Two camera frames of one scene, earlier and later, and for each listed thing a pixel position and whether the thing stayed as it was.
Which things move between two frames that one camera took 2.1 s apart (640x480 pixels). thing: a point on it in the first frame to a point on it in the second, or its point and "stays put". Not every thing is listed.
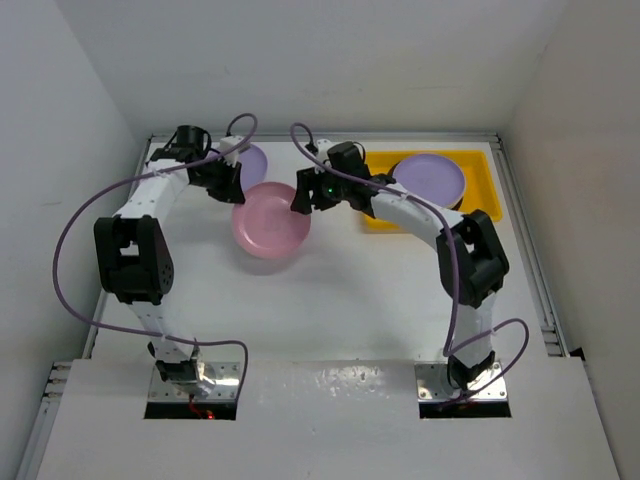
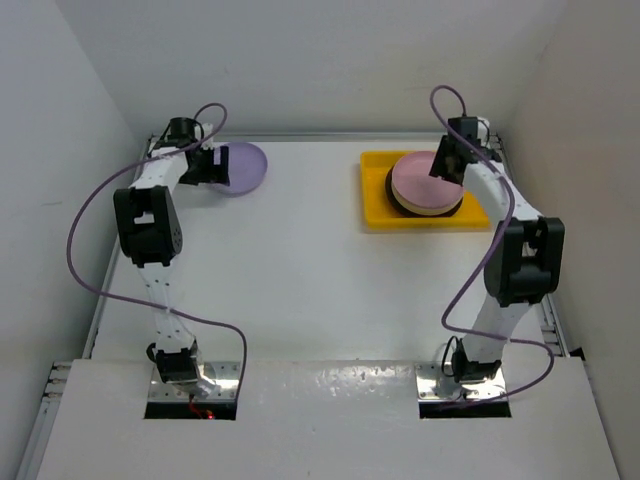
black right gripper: x=307 y=184 to x=439 y=167
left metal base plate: x=225 y=389 stays put
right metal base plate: x=432 y=383 stays put
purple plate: x=254 y=166 stays put
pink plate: x=266 y=226 to x=413 y=183
